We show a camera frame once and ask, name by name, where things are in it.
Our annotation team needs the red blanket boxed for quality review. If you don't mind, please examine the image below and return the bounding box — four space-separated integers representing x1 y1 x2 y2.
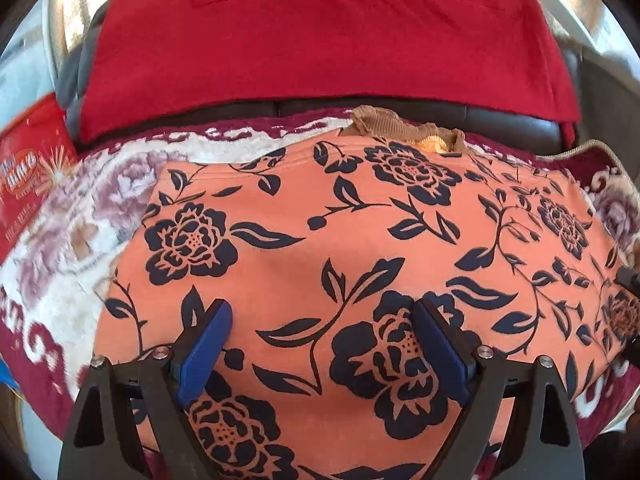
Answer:
80 0 583 144

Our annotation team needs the white appliance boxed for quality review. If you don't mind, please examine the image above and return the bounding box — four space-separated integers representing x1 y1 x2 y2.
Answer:
0 5 66 131

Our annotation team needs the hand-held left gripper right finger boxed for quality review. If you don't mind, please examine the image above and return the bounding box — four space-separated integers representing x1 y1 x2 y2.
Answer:
413 297 586 480

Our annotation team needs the blue cloth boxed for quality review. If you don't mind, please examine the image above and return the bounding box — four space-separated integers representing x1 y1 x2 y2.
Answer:
0 359 22 397

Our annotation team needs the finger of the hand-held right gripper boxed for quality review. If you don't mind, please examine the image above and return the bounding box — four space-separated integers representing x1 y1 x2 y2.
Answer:
617 266 640 295

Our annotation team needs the black leather sofa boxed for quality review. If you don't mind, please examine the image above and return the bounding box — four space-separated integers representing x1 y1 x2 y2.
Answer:
60 0 601 159

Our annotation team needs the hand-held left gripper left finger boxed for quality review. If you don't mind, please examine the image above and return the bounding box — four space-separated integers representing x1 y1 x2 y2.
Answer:
57 298 234 480

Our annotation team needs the maroon white floral plush blanket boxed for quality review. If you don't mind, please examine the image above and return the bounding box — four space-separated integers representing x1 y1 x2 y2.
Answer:
0 105 640 480

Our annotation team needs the grey side panel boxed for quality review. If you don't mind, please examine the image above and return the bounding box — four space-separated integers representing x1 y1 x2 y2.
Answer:
575 45 640 162

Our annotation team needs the red snack box with handle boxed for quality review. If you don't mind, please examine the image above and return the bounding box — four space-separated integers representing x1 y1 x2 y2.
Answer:
0 92 79 266

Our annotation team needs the orange floral shirt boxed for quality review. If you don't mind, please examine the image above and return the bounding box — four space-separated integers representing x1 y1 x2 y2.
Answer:
95 105 640 480

